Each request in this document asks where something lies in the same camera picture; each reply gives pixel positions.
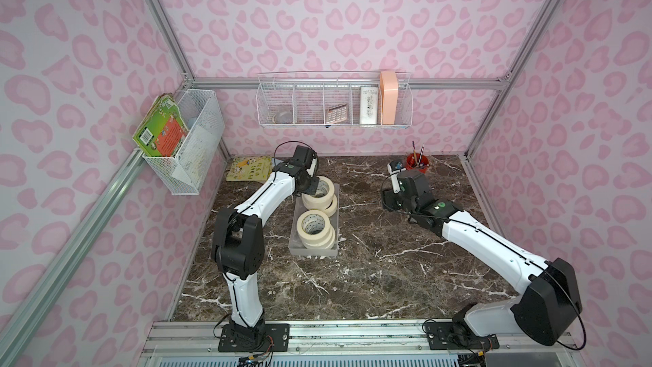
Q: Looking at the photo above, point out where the pink plastic case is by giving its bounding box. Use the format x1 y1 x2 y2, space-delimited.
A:
379 70 398 126

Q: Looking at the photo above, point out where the white card box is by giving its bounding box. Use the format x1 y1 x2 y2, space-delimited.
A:
359 87 380 125

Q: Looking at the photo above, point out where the white mesh side basket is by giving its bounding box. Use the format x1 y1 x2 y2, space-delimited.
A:
133 88 225 195

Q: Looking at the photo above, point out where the yellow green children's book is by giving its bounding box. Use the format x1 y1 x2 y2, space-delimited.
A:
226 156 273 184

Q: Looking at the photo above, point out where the red metal pencil bucket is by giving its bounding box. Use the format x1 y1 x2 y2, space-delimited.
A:
406 153 430 173

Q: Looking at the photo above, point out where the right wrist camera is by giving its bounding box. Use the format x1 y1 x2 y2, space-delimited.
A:
387 160 406 176

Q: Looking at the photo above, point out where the aluminium corner frame post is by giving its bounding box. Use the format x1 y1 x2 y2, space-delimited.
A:
460 0 587 225

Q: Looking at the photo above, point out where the white paper booklet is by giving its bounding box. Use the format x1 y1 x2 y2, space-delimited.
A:
171 124 219 190

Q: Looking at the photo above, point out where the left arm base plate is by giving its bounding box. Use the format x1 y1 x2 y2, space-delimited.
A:
218 320 290 353

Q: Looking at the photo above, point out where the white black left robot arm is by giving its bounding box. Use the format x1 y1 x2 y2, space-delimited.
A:
211 141 319 330

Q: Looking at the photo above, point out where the green red book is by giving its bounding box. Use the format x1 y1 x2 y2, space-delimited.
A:
132 93 189 157

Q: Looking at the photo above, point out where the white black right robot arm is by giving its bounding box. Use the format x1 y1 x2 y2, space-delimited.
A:
381 161 582 349

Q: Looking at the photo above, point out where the clear round container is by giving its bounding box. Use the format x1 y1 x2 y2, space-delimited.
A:
272 105 294 125

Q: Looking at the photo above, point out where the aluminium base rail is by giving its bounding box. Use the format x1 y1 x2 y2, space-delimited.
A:
137 319 584 366

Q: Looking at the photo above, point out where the white wire wall basket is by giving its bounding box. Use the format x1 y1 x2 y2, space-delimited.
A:
256 71 413 128

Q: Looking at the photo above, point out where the cream masking tape roll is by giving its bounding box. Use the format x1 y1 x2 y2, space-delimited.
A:
302 176 336 211
324 195 338 217
299 224 336 250
296 210 332 244

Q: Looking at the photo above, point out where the translucent plastic storage box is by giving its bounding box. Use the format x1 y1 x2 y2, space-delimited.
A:
288 183 340 258

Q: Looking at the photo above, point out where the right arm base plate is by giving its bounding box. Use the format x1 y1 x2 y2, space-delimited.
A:
422 319 500 352

